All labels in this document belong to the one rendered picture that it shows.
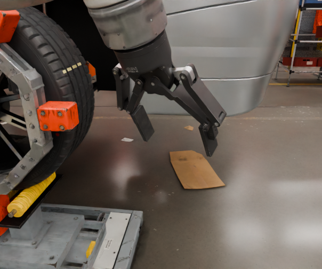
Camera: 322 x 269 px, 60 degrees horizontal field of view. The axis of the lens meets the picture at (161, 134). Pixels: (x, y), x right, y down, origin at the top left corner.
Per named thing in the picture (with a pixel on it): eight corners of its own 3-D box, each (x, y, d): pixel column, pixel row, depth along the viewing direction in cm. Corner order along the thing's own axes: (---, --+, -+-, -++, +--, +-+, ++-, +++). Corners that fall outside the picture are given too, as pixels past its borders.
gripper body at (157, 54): (98, 50, 38) (125, 103, 44) (147, 51, 33) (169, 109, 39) (129, 23, 42) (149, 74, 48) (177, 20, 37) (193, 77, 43)
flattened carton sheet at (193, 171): (200, 152, 248) (200, 149, 246) (225, 187, 198) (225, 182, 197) (167, 155, 243) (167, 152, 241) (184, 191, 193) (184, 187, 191)
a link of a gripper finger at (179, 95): (160, 68, 42) (164, 63, 41) (215, 115, 44) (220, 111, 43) (147, 84, 40) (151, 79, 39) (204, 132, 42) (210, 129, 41)
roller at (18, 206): (59, 176, 120) (58, 165, 118) (19, 223, 93) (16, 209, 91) (47, 175, 121) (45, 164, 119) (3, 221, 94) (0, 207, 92)
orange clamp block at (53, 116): (52, 121, 87) (79, 123, 86) (39, 131, 80) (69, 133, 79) (48, 100, 84) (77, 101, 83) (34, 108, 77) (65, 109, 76)
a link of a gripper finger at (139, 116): (134, 116, 50) (130, 115, 50) (146, 142, 54) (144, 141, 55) (143, 104, 51) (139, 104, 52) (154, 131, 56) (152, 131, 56)
